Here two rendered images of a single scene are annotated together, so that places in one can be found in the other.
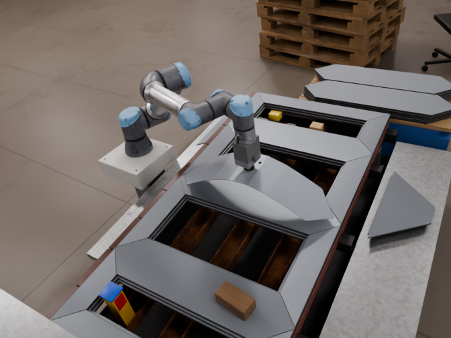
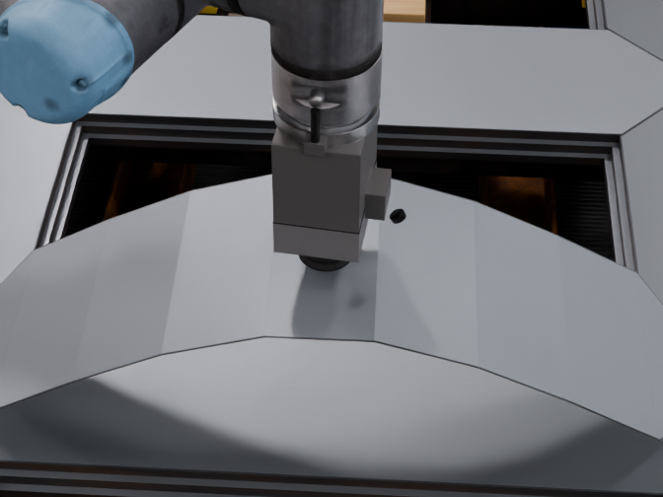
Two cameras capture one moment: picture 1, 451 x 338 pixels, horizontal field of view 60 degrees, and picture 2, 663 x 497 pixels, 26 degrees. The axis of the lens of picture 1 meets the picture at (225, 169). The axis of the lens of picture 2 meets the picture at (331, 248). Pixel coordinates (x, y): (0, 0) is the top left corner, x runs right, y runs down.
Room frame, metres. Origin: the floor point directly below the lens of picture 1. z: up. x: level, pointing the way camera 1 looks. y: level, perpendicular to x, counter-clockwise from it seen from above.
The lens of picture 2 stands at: (0.48, 0.33, 1.79)
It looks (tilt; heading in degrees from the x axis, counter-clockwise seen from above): 45 degrees down; 327
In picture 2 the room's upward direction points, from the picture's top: straight up
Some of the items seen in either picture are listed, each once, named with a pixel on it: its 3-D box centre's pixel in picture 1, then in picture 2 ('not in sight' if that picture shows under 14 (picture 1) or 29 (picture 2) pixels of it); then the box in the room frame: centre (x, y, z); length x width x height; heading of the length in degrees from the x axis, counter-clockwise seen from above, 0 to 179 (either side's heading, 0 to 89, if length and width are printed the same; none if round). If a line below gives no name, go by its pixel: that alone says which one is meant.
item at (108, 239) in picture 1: (186, 170); not in sight; (1.61, 0.20, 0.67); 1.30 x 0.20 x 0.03; 143
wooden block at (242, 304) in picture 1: (235, 300); not in sight; (0.68, 0.04, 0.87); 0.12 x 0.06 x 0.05; 44
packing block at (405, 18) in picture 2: (316, 128); (400, 15); (1.61, -0.50, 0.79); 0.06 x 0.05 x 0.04; 53
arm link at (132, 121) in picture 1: (132, 122); not in sight; (1.75, 0.43, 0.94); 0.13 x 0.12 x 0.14; 120
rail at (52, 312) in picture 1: (178, 182); not in sight; (1.38, 0.23, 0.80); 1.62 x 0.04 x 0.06; 143
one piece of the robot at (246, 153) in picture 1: (248, 149); (340, 165); (1.13, -0.10, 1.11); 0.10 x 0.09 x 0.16; 47
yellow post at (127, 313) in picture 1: (120, 308); not in sight; (0.78, 0.45, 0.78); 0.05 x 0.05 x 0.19; 53
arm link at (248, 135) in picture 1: (243, 131); (326, 76); (1.14, -0.09, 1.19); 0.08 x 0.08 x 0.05
